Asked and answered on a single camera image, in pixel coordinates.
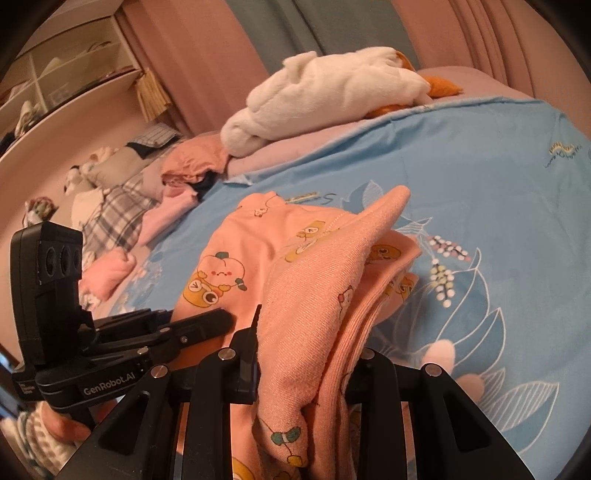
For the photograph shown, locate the orange printed children's pajama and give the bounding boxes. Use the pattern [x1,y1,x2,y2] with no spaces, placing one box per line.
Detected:
[172,186,421,479]

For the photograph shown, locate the light pink folded clothes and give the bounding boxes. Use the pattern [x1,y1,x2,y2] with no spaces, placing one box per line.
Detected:
[137,184,198,246]

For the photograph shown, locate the person's left hand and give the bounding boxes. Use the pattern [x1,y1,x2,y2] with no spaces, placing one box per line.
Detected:
[39,401,92,443]

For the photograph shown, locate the striped knit sleeve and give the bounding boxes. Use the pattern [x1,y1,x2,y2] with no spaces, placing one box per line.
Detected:
[1,402,78,479]

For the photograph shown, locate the grey plaid cloth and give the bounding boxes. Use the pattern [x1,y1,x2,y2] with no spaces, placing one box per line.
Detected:
[82,174,158,259]

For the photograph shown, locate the blue floral bed sheet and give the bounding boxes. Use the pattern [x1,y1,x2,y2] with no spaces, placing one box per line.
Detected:
[112,99,590,479]

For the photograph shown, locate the yellow hanging cloth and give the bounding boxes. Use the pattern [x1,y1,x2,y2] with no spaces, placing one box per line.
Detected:
[134,69,172,122]

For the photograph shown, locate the pink curtain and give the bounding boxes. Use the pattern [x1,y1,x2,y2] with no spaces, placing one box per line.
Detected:
[120,1,269,134]

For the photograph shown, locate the white plush goose toy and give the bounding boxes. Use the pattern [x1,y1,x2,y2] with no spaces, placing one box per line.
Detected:
[219,45,464,158]

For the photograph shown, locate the grey-green curtain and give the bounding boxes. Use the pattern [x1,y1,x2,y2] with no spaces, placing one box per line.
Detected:
[228,0,420,74]

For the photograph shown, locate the pink blanket under sheet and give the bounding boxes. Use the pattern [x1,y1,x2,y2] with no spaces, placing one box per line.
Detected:
[226,66,531,179]

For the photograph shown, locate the white wall shelf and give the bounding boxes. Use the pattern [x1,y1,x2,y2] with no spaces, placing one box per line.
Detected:
[1,1,141,157]

